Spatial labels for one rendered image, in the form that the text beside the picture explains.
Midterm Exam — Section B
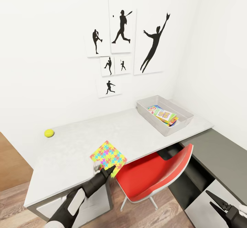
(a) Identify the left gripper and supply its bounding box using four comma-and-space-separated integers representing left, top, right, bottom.
90, 165, 116, 191

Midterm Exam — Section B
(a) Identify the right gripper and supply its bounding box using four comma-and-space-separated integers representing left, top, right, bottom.
206, 190, 247, 228

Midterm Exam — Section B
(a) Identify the tennis ball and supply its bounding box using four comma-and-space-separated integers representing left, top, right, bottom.
44, 129, 54, 137

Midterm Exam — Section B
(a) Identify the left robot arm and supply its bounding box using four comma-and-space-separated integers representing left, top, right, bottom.
43, 161, 116, 228

